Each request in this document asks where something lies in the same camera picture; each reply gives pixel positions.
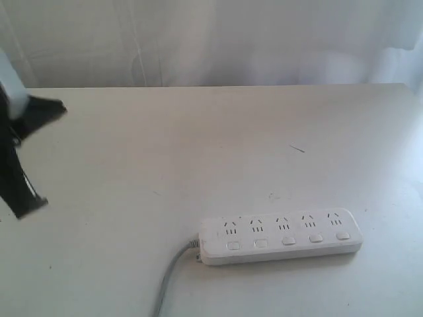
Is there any white five-outlet power strip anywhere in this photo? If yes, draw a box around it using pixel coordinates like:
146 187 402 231
199 208 363 266

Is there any white sheer curtain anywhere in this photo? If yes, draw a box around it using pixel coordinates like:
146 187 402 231
0 0 423 102

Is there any grey cable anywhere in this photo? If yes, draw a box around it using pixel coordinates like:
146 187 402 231
151 239 202 317

